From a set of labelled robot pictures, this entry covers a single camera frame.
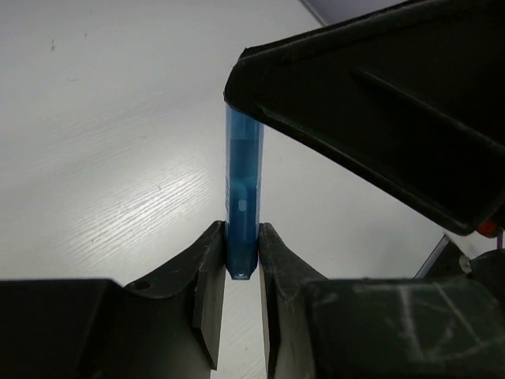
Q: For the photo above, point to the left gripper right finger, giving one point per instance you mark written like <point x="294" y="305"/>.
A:
<point x="437" y="327"/>

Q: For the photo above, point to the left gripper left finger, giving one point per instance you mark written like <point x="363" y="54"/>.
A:
<point x="165" y="324"/>

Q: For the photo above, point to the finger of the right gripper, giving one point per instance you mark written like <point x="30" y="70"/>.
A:
<point x="410" y="98"/>

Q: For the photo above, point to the blue correction tape pen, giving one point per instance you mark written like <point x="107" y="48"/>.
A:
<point x="244" y="153"/>

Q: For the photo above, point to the aluminium rail right edge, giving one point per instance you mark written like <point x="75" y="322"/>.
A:
<point x="442" y="261"/>

